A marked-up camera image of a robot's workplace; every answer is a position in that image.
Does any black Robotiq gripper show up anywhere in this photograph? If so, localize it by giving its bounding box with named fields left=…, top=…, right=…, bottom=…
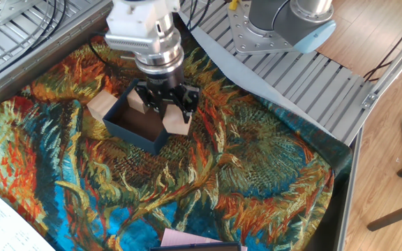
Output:
left=133, top=68, right=201, bottom=125

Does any light wooden cube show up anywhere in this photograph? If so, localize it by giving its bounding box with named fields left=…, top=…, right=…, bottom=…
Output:
left=126, top=89, right=150, bottom=115
left=86, top=89, right=119, bottom=123
left=161, top=103, right=193, bottom=137

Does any dark blue gift box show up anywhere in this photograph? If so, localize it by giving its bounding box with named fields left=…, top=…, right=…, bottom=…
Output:
left=102, top=78, right=171, bottom=156

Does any pink gift box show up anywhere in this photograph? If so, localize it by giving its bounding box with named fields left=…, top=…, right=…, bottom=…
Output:
left=160, top=228, right=249, bottom=251

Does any dark blue box lid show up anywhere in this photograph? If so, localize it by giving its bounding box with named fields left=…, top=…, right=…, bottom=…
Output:
left=149, top=241, right=243, bottom=251

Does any sunflower painting print cloth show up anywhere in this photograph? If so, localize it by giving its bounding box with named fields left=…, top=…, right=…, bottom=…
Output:
left=0, top=0, right=354, bottom=251

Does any grey perforated metal plate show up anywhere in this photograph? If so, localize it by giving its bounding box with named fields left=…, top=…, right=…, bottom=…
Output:
left=0, top=0, right=44, bottom=27

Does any aluminium table edge beam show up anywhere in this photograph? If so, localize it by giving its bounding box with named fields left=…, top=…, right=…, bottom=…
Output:
left=336, top=21, right=402, bottom=251

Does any white printed paper sheet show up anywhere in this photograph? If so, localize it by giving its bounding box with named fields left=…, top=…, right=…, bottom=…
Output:
left=0, top=183, right=56, bottom=251

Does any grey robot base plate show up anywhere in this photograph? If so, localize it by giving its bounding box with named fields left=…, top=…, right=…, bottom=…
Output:
left=227, top=0, right=295, bottom=56

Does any aluminium table frame rail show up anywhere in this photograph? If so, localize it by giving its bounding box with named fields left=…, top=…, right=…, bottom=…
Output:
left=0, top=0, right=113, bottom=118

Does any metal corner bracket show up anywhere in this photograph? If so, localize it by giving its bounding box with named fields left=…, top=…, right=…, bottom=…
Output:
left=360, top=91, right=379, bottom=110

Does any black floor cables pair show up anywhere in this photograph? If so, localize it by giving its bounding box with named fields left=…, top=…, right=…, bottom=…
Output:
left=363, top=10, right=402, bottom=84

